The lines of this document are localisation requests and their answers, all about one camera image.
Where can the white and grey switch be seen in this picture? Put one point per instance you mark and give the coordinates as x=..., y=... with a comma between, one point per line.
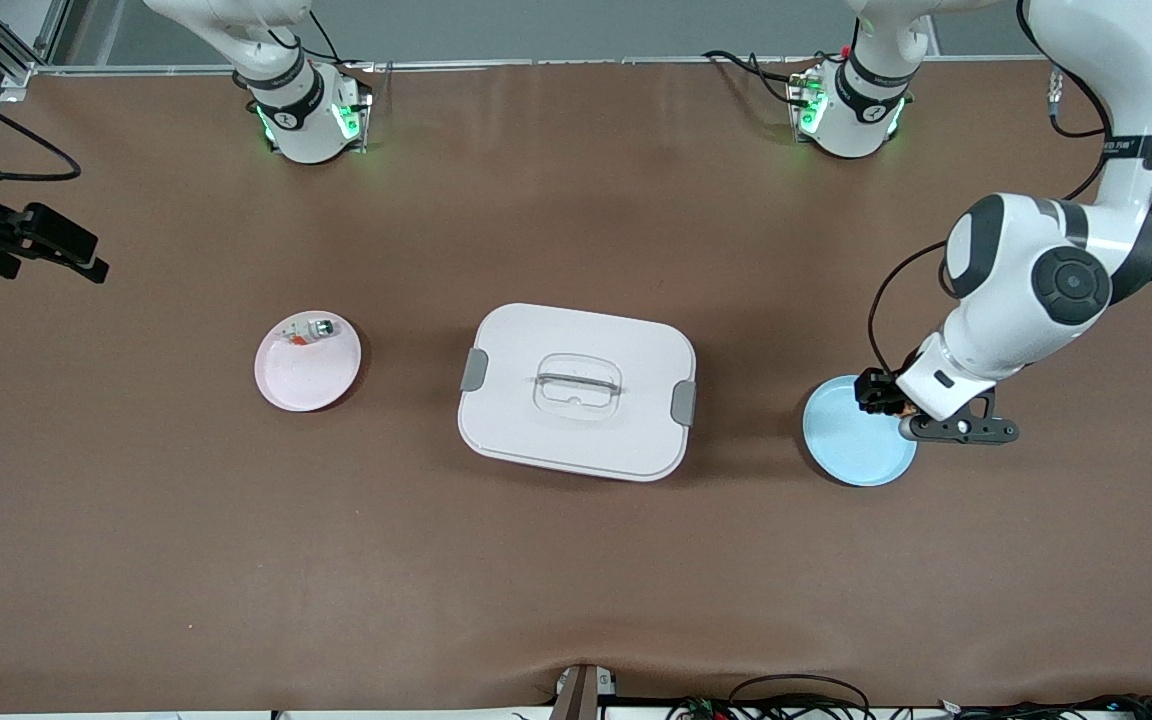
x=310, y=329

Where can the black and orange switch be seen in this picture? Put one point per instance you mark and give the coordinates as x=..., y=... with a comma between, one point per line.
x=903, y=409

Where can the pink round plate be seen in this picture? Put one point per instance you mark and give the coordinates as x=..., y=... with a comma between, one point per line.
x=306, y=375

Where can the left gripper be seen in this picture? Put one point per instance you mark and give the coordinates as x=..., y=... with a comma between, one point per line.
x=877, y=389

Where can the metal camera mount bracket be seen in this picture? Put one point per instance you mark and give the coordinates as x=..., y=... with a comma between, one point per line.
x=581, y=692

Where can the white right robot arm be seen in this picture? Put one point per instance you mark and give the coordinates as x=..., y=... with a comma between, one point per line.
x=306, y=130

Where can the aluminium frame profile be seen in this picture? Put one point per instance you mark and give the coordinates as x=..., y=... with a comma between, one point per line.
x=11, y=65

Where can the light blue round plate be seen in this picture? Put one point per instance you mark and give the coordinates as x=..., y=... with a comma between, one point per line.
x=851, y=445

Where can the white lidded storage box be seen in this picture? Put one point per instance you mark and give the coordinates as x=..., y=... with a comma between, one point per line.
x=576, y=440

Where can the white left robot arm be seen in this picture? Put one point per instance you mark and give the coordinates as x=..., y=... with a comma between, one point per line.
x=1066, y=280

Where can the grey box latch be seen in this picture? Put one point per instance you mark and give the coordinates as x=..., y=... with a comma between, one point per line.
x=474, y=370
x=683, y=403

